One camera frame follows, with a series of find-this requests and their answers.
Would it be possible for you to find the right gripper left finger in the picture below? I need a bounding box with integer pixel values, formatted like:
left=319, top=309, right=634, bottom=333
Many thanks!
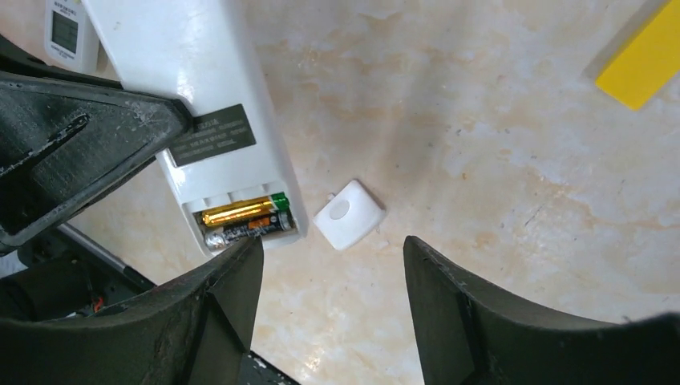
left=1, top=238, right=264, bottom=384

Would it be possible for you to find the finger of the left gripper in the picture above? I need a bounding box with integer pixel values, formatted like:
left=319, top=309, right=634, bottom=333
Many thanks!
left=1, top=39, right=193, bottom=254

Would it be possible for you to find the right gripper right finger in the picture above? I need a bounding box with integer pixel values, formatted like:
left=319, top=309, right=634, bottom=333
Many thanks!
left=403, top=236, right=679, bottom=384

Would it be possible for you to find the dark small battery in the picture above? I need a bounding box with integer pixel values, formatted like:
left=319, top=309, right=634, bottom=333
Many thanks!
left=204, top=210, right=295, bottom=251

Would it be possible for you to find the gold battery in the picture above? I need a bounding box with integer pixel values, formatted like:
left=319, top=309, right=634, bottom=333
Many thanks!
left=200, top=192, right=289, bottom=227

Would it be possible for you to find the white remote control back up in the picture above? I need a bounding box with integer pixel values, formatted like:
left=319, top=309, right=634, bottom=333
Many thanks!
left=84, top=1, right=309, bottom=253

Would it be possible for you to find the white battery cover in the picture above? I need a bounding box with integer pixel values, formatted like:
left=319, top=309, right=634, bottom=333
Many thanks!
left=314, top=180, right=387, bottom=251

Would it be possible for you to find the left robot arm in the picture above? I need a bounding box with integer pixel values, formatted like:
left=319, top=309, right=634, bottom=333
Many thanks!
left=1, top=38, right=192, bottom=321

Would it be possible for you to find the white remote with buttons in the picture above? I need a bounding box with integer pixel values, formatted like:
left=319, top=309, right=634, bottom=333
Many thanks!
left=44, top=0, right=100, bottom=75

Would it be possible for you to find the yellow block centre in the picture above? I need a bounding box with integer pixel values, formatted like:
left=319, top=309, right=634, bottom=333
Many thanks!
left=584, top=0, right=679, bottom=111

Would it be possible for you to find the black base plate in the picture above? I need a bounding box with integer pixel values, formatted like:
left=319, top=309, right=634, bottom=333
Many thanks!
left=237, top=351, right=299, bottom=385

